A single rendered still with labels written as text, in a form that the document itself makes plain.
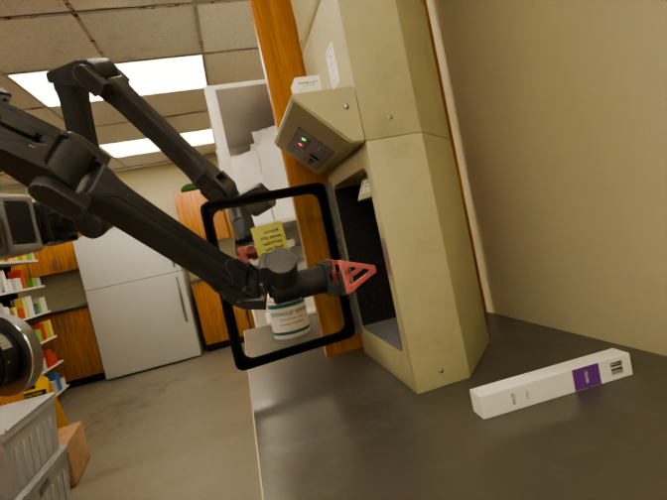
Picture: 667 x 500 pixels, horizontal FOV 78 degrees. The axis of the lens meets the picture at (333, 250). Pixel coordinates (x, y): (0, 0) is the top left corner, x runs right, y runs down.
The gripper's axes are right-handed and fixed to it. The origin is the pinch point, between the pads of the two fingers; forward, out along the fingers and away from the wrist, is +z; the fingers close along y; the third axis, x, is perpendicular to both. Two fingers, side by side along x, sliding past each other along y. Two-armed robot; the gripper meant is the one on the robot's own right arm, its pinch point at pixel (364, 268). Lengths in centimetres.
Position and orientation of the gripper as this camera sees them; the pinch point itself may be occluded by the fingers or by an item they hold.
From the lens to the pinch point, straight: 87.5
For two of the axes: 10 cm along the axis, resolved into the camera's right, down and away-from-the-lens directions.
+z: 9.5, -2.3, 2.0
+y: -2.1, 0.0, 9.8
